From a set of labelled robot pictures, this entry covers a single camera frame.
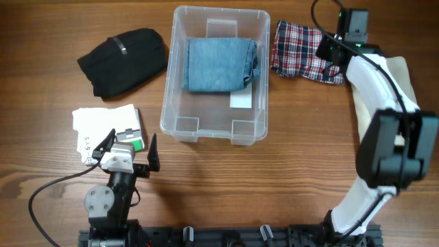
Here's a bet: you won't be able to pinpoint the folded cream cloth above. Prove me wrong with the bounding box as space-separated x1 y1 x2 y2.
346 54 419 140

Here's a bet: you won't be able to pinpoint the red navy plaid shirt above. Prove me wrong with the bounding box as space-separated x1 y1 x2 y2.
271 20 344 84

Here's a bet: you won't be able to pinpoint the blue denim jeans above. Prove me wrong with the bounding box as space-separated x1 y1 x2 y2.
182 38 260 93

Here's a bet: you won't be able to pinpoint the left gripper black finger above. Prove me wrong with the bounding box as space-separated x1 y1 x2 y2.
147 133 161 172
92 129 116 160

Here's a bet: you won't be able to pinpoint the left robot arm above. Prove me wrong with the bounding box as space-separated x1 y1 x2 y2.
78 130 160 247

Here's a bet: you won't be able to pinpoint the white printed shirt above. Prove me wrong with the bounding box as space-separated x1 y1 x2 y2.
72 104 145 166

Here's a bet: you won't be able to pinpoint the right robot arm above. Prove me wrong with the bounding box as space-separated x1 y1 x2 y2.
317 35 438 245

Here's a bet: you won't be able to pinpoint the black garment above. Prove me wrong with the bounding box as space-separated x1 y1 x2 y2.
78 28 167 99

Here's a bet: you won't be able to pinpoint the white label in bin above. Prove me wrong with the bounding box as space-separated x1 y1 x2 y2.
230 84 252 108

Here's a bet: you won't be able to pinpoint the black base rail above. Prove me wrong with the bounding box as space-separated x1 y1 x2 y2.
78 225 384 247

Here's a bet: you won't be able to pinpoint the clear plastic storage bin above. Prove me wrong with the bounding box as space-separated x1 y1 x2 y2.
160 5 270 145

